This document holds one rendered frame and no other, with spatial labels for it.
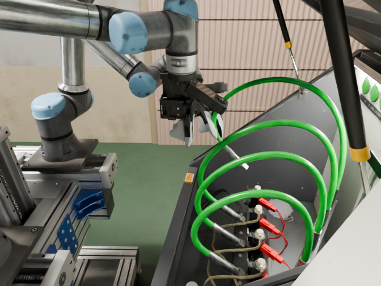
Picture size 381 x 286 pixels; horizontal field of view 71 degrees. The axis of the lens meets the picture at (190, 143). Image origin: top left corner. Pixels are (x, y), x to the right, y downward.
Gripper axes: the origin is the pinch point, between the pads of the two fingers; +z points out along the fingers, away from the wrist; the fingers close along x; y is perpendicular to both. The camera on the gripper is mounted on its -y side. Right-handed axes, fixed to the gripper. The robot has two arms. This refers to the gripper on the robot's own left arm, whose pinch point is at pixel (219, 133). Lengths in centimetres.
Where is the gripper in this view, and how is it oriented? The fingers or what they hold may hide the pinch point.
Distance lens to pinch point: 84.4
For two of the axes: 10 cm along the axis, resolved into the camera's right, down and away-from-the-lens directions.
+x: -7.0, 1.6, -6.9
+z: 3.6, 9.2, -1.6
